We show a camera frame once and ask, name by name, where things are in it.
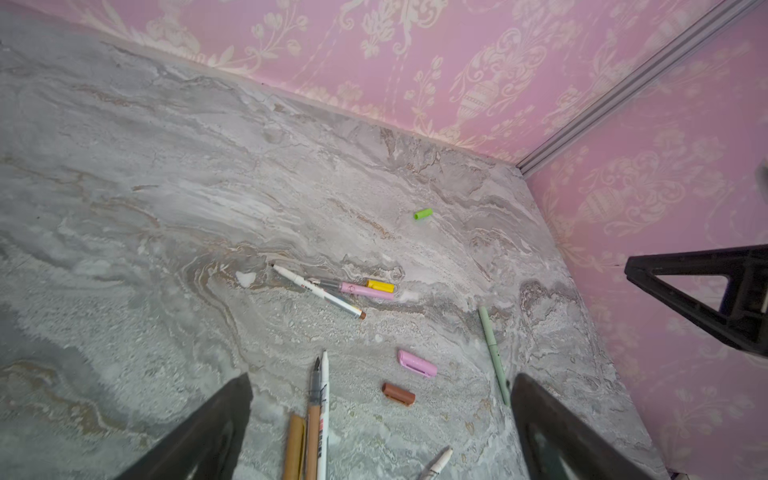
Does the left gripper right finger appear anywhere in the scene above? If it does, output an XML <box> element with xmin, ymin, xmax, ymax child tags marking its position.
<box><xmin>510</xmin><ymin>373</ymin><xmax>650</xmax><ymax>480</ymax></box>

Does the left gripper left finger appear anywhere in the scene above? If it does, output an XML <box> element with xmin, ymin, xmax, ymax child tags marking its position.
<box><xmin>119</xmin><ymin>374</ymin><xmax>253</xmax><ymax>479</ymax></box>

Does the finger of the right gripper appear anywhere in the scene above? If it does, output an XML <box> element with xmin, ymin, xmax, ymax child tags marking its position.
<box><xmin>624</xmin><ymin>244</ymin><xmax>767</xmax><ymax>356</ymax></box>

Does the white pen green tip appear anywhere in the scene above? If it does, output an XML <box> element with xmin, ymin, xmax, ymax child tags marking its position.
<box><xmin>317</xmin><ymin>351</ymin><xmax>330</xmax><ymax>480</ymax></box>

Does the pale green fountain pen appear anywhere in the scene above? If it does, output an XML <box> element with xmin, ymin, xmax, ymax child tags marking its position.
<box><xmin>478</xmin><ymin>306</ymin><xmax>510</xmax><ymax>406</ymax></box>

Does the bright green pen cap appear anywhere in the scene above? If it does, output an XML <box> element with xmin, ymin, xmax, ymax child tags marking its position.
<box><xmin>413</xmin><ymin>208</ymin><xmax>433</xmax><ymax>220</ymax></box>

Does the tan brown pen cap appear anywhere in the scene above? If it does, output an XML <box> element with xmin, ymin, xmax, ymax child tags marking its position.
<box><xmin>282</xmin><ymin>413</ymin><xmax>306</xmax><ymax>480</ymax></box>

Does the white pen yellow tip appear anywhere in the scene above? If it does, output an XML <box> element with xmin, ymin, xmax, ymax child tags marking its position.
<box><xmin>419</xmin><ymin>446</ymin><xmax>454</xmax><ymax>480</ymax></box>

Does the pink pen cap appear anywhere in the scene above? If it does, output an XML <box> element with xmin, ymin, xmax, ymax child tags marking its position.
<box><xmin>397</xmin><ymin>350</ymin><xmax>438</xmax><ymax>378</ymax></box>

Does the white pen brown tip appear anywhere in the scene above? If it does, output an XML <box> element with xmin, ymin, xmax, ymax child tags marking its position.
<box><xmin>271</xmin><ymin>264</ymin><xmax>366</xmax><ymax>319</ymax></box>

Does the pink fountain pen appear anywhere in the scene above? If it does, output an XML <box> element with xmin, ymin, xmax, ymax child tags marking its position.
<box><xmin>309</xmin><ymin>278</ymin><xmax>395</xmax><ymax>301</ymax></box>

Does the yellow pen cap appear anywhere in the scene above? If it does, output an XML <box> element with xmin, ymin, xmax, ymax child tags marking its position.
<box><xmin>366</xmin><ymin>279</ymin><xmax>395</xmax><ymax>293</ymax></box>

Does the right corner aluminium post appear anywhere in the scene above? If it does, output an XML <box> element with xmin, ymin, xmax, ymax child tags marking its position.
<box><xmin>517</xmin><ymin>0</ymin><xmax>762</xmax><ymax>177</ymax></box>

